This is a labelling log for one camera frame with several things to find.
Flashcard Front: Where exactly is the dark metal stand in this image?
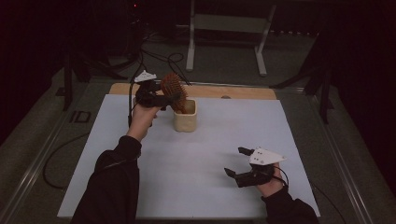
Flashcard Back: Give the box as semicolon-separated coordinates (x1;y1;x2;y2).
62;46;129;113
269;31;336;125

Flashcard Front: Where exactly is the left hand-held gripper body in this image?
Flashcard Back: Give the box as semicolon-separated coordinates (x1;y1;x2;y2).
134;69;171;109

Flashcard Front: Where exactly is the person's right hand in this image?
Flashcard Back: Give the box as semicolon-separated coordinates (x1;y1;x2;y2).
256;165;287;199

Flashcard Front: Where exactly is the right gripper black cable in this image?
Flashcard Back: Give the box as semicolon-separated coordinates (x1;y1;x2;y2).
273;165;347;224

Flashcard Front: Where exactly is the white metal stand frame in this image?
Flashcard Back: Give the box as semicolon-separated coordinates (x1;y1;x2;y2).
185;0;278;77

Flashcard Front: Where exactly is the cream square ceramic cup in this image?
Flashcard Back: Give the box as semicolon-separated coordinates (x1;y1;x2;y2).
173;98;198;133

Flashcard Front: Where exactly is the looped black floor cable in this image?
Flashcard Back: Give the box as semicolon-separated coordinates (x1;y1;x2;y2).
141;49;191;87

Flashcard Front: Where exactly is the wooden hairbrush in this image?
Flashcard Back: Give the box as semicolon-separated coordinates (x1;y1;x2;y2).
160;72;189;114

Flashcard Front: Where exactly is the person's left hand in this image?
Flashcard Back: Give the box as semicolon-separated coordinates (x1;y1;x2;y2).
125;103;163;143

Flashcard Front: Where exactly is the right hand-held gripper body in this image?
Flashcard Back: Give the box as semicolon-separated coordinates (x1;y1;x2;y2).
235;147;288;189

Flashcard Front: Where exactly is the white table sheet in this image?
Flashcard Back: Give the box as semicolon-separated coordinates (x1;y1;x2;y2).
56;93;321;219

